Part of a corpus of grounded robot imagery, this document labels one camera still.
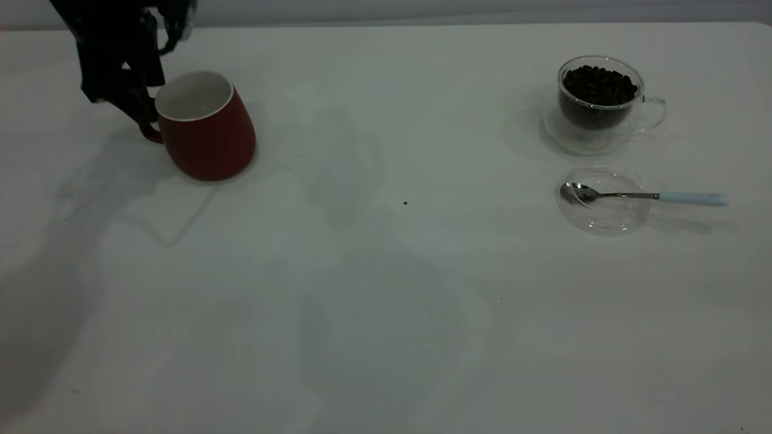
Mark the clear glass cup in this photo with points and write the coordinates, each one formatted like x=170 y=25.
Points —
x=654 y=114

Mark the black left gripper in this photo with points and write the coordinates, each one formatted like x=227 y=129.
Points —
x=117 y=57

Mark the clear glass saucer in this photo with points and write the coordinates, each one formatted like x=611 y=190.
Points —
x=603 y=223
x=552 y=134

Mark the red ceramic mug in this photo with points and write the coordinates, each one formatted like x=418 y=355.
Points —
x=208 y=147

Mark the pile of coffee beans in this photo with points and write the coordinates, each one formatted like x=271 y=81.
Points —
x=598 y=90

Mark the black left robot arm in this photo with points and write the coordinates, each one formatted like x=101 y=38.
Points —
x=96 y=12

